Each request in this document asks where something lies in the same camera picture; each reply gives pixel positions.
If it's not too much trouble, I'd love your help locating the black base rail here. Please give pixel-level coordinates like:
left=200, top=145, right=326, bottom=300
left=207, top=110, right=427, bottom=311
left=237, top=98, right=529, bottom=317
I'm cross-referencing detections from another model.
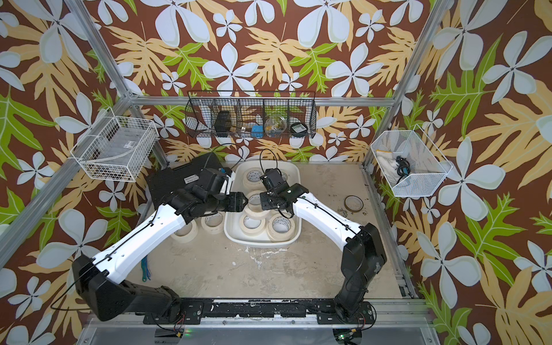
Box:
left=143, top=298, right=377, bottom=327

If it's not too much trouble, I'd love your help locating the masking tape roll two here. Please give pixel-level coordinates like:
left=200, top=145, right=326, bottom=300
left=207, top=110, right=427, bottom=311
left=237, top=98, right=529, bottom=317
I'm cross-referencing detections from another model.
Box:
left=201, top=212, right=225, bottom=235

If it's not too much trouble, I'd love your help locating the blue box in basket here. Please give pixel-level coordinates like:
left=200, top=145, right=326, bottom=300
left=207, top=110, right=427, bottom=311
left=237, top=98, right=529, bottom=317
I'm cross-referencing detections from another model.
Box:
left=251, top=125, right=264, bottom=139

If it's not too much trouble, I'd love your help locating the masking tape roll one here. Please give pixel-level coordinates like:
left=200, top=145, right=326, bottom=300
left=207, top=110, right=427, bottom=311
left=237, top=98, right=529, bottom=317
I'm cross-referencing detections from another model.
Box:
left=170, top=220, right=198, bottom=244

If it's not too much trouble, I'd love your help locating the white plastic storage box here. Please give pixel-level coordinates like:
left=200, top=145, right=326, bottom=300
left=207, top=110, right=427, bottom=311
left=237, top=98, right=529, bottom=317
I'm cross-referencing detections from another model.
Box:
left=224, top=160, right=302, bottom=249

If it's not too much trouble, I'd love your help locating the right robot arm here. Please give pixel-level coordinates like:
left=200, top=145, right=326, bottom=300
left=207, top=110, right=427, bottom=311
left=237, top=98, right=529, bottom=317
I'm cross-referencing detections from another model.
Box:
left=260, top=168, right=387, bottom=322

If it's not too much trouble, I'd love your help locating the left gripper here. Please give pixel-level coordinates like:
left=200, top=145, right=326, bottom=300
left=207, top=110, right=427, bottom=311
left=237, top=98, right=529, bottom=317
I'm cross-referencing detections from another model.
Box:
left=205, top=190, right=250, bottom=213

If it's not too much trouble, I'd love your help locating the masking tape roll five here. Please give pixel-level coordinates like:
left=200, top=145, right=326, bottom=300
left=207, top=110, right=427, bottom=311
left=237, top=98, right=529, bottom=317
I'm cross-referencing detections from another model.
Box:
left=242, top=168, right=264, bottom=190

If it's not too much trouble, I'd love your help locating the white wire basket left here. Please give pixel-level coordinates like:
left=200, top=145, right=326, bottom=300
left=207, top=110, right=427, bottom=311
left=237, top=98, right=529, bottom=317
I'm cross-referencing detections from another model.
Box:
left=70, top=115, right=159, bottom=183

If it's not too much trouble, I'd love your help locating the black box in basket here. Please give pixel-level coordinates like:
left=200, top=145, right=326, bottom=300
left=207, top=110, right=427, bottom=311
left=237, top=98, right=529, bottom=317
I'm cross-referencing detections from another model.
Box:
left=214, top=111, right=232, bottom=137

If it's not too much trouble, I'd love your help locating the white mesh basket right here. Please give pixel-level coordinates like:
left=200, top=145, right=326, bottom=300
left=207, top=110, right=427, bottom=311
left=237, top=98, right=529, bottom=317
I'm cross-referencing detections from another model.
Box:
left=370, top=126, right=453, bottom=198

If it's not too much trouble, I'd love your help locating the black plastic tool case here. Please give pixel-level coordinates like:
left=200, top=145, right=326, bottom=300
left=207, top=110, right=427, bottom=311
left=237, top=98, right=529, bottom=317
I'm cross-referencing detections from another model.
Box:
left=146, top=153, right=233, bottom=208

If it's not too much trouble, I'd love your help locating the masking tape roll four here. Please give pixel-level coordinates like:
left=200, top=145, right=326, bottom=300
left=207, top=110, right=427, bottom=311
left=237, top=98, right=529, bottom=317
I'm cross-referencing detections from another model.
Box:
left=239, top=214, right=267, bottom=237

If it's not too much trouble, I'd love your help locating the masking tape roll three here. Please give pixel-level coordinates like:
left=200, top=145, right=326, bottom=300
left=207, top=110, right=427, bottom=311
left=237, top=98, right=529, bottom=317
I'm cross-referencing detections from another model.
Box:
left=244, top=191, right=270, bottom=220

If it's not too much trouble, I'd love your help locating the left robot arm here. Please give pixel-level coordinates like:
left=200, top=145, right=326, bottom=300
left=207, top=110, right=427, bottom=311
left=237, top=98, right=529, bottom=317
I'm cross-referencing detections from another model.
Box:
left=72, top=165, right=247, bottom=322

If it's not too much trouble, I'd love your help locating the black wire basket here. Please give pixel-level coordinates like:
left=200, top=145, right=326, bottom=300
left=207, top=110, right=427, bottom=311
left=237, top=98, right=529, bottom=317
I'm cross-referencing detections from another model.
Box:
left=183, top=91, right=317, bottom=139

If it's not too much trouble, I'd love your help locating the masking tape roll six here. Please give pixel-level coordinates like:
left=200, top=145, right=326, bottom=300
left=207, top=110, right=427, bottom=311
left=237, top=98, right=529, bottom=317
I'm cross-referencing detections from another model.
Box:
left=267, top=215, right=296, bottom=242

